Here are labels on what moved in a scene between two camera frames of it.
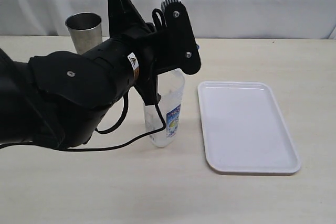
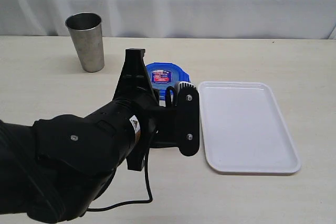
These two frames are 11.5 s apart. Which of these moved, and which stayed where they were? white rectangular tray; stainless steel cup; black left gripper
Moved: black left gripper
Stayed: white rectangular tray; stainless steel cup
